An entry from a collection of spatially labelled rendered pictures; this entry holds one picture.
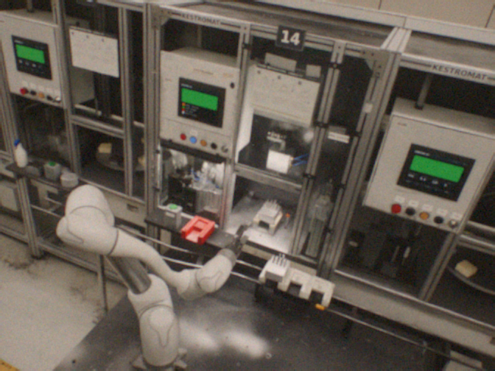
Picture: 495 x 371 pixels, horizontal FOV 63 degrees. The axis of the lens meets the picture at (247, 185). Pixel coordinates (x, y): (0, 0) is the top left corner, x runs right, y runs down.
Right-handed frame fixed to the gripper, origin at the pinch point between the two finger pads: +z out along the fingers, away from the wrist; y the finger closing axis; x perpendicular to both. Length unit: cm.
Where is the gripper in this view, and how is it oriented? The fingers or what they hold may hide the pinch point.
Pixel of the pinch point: (245, 232)
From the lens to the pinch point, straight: 198.2
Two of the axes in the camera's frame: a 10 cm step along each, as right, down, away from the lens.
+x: -9.2, -2.9, 2.7
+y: 1.2, -8.5, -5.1
